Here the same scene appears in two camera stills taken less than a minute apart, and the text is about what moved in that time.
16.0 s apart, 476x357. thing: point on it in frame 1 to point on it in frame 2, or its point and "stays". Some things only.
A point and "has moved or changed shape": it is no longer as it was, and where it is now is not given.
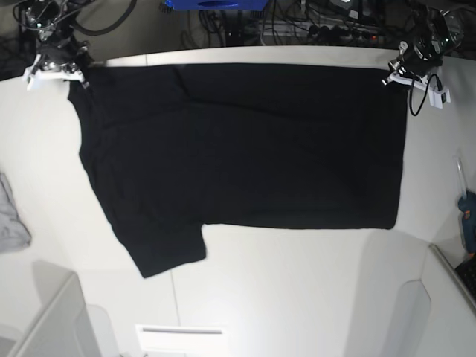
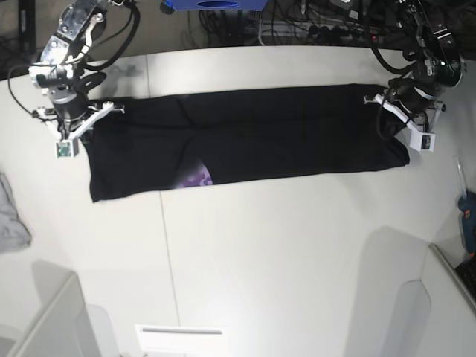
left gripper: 64,62 to 71,115
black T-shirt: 171,149 has moved or changed shape
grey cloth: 14,236 stays
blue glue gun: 467,208 stays
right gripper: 417,59 to 416,106
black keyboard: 467,270 stays
